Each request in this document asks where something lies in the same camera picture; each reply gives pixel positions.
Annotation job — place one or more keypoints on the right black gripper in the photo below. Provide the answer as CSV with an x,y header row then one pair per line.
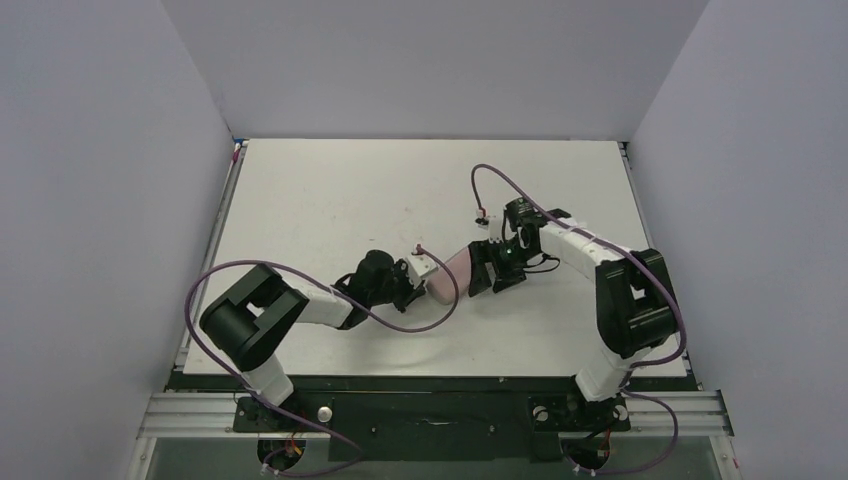
x,y
490,266

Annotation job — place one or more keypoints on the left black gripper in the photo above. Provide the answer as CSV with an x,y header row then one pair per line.
x,y
407,291

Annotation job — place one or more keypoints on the pink zippered umbrella case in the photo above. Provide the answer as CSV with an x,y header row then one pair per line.
x,y
445,286

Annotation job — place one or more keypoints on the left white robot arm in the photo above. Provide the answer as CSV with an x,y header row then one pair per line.
x,y
250,320

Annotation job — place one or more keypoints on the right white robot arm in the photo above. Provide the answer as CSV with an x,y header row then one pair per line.
x,y
633,292

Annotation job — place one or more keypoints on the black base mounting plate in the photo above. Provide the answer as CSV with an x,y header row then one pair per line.
x,y
437,418

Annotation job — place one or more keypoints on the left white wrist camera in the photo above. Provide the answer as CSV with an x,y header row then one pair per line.
x,y
419,268

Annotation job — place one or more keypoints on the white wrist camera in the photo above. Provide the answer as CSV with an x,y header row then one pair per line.
x,y
493,224
419,268

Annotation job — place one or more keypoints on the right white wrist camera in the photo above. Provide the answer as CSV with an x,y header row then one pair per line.
x,y
493,224

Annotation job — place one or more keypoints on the aluminium rail frame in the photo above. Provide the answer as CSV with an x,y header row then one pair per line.
x,y
211,416

